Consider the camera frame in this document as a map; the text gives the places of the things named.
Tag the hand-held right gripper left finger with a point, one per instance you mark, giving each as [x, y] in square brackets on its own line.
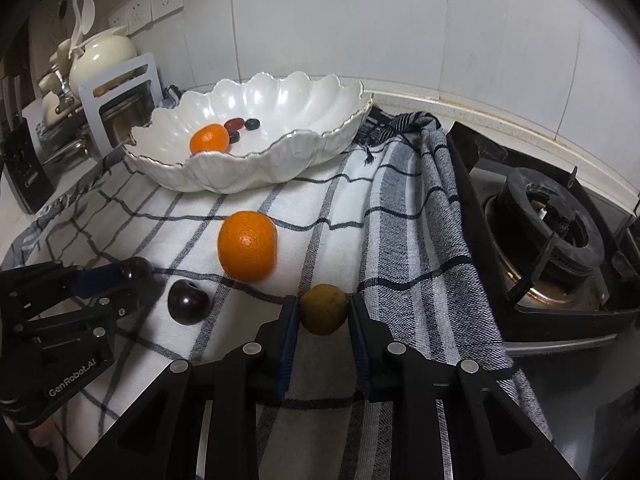
[287, 342]

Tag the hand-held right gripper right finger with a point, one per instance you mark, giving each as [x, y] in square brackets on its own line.
[361, 350]

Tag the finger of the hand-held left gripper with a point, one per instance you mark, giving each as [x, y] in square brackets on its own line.
[97, 280]
[135, 296]

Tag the dark red cherry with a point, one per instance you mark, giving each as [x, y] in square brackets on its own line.
[187, 302]
[139, 267]

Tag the yellow-green jujube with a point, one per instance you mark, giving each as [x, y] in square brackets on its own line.
[323, 310]

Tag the orange tangerine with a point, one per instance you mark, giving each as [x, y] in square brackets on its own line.
[247, 247]
[209, 140]

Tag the dark purple grape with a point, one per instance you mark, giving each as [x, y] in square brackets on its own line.
[234, 137]
[252, 124]

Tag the red jujube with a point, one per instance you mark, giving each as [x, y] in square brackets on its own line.
[233, 123]

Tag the white scalloped bowl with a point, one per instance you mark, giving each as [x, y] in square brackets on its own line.
[280, 110]

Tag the person's left hand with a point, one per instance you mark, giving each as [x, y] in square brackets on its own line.
[42, 435]

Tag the black knife block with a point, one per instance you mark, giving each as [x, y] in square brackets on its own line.
[25, 170]

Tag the steel pan with lid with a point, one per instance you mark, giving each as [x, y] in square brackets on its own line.
[67, 150]

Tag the black white checked cloth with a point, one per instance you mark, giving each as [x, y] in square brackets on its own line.
[320, 200]

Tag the steel pot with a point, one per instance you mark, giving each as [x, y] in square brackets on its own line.
[125, 120]

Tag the gas stove burner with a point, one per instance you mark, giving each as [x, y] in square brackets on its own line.
[545, 230]

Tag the round white ceramic pot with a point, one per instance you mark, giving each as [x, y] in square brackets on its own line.
[102, 57]

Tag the white ladle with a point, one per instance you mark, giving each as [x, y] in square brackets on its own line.
[84, 5]

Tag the white rack frame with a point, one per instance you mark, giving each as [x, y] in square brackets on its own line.
[90, 105]

